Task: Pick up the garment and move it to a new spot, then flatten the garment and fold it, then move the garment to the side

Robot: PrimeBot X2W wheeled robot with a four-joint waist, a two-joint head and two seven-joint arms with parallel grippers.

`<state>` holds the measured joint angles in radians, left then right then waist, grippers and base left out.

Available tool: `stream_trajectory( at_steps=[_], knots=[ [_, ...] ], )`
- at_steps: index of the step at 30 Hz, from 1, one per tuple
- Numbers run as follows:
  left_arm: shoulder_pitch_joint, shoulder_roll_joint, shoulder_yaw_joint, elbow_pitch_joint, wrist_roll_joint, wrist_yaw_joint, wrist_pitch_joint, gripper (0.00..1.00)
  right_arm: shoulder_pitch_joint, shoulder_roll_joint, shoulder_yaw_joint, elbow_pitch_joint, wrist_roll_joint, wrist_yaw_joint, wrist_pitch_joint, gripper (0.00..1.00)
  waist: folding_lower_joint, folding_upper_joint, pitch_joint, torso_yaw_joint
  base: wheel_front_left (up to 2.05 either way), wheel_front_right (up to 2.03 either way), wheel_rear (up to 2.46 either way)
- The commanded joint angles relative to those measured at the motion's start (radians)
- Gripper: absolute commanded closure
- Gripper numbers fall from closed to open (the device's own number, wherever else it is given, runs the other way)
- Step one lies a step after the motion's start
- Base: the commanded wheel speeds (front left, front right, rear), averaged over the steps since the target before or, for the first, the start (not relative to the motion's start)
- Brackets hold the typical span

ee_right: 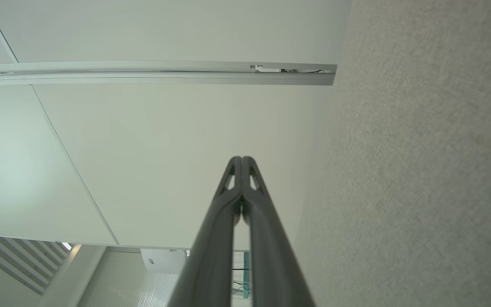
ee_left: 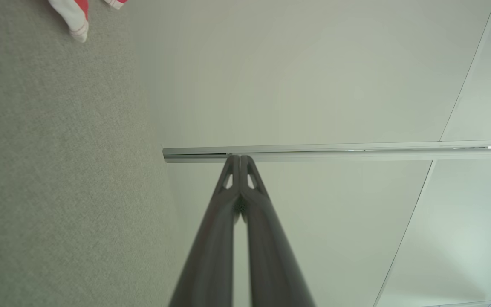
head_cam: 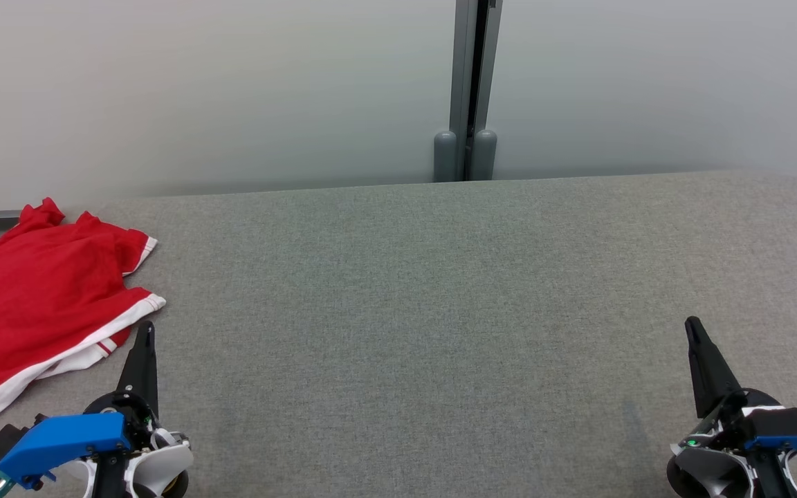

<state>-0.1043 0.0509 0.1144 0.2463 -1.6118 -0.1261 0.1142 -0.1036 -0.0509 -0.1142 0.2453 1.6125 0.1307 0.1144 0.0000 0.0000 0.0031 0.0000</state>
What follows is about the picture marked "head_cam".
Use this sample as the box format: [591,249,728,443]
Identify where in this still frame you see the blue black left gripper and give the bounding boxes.
[0,322,161,498]

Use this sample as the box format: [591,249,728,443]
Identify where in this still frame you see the grey partition post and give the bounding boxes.
[449,0,504,182]

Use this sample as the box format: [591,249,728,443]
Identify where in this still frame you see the grey cylindrical post foot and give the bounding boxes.
[473,129,498,181]
[433,130,457,183]

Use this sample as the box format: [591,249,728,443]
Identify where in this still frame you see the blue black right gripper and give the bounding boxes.
[684,317,797,498]

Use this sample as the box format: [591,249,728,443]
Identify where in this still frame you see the grey fabric work surface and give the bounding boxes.
[0,171,797,498]

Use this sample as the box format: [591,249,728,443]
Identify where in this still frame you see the red shorts with white band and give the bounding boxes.
[0,197,166,434]

